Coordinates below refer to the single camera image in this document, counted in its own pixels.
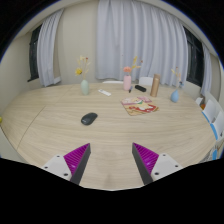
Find blue vase with dried flowers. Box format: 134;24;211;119
170;66;185;104

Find black computer mouse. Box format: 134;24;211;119
80;112;99;126

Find pink vase with orange flowers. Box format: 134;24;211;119
121;55;144;92

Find wide white curtain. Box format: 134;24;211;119
95;0;189;88

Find dark window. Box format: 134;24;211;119
183;26;205;88
27;24;43;83

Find black rectangular case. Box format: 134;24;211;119
134;84;147;93

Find copper brown drink bottle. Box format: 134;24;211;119
149;73;162;98

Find white and blue chairs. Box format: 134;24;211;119
194;91;224;161

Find narrow white curtain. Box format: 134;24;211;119
199;43;213;98
36;9;65;88

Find white remote control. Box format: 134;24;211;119
97;88;112;97

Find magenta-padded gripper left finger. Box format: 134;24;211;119
42;143;92;186

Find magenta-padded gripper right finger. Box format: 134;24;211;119
131;142;184;186

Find green vase with yellow flowers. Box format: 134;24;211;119
74;55;92;96

